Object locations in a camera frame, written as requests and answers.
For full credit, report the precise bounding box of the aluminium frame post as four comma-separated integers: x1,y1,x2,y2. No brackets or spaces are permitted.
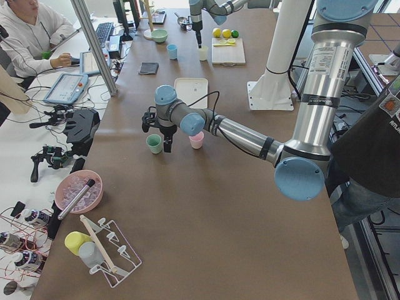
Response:
71,0,118,96

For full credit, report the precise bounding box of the wooden cup tree stand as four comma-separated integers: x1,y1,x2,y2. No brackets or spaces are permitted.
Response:
141,0,154,40

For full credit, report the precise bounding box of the mint green bowl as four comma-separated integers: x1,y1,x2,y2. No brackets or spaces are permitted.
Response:
151,29,168,43

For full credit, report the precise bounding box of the white wire cup rack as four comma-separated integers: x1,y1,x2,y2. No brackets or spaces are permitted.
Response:
79,214,143,288

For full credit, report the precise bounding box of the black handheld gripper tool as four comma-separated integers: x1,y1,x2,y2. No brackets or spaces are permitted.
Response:
30,145,73,183

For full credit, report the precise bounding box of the pink cup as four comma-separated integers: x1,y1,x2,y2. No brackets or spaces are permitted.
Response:
189,131,204,149

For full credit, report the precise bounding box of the black monitor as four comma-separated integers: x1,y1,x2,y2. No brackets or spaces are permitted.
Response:
112,0,140,42

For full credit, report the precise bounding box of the pink bowl with ice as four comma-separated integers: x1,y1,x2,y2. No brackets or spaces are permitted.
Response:
55,170,104,214

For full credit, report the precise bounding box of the mint green cup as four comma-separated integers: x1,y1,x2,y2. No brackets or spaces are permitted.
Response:
146,134,163,154

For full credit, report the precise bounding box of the metal scoop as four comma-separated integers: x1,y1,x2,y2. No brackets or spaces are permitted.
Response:
174,12,192,31

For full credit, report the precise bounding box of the yellow plastic knife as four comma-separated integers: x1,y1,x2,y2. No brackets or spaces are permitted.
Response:
212,43,236,47

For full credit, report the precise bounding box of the blue teach pendant rear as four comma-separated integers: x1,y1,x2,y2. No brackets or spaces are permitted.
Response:
79,49,111,76

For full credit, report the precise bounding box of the blue teach pendant front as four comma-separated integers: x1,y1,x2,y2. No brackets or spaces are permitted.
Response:
43,73,89,104

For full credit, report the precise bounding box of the dark grey cloth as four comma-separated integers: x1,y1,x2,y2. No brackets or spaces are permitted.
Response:
139,62,159,75

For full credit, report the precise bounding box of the black keyboard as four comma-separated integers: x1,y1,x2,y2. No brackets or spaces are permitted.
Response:
95,22,114,48

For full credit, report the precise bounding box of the cream plastic tray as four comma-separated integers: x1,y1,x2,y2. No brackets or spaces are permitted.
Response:
173,77,208,113

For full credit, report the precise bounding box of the yellow lemon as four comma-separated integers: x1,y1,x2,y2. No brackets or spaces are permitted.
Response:
221,29,231,39
212,27,221,38

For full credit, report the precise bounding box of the yellow cup on rack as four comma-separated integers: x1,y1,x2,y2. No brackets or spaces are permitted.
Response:
64,231,92,256

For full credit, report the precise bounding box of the seated person white hoodie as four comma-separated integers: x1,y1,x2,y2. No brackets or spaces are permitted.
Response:
1,1,74,78

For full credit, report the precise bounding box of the metal muddler rod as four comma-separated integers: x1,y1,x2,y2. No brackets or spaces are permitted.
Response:
57,179,96,221

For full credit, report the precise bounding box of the yellow lemon middle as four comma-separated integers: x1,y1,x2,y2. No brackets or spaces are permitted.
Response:
221,29,231,39

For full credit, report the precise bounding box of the standing person dark shirt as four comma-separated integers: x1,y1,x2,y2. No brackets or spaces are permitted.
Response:
325,77,399,232

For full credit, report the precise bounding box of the light blue cup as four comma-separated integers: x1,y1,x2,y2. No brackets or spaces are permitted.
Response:
166,44,178,60

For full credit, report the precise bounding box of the yellow lemon left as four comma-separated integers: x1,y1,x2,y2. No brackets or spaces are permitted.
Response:
212,27,221,38

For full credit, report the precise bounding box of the cream white cup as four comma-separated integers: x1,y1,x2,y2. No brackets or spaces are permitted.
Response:
197,45,209,61

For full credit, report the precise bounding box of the green lime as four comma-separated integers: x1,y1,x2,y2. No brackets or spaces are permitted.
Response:
231,30,239,38

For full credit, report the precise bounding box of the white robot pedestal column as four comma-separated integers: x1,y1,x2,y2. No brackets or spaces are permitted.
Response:
247,0,314,111

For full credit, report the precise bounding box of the blue teach pendant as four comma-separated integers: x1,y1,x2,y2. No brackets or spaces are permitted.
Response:
43,73,89,104
79,49,111,76

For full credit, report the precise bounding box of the wooden cutting board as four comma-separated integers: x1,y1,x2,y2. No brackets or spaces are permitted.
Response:
211,37,246,66

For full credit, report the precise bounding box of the grey cup on rack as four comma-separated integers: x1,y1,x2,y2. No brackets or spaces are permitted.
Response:
78,242,104,268

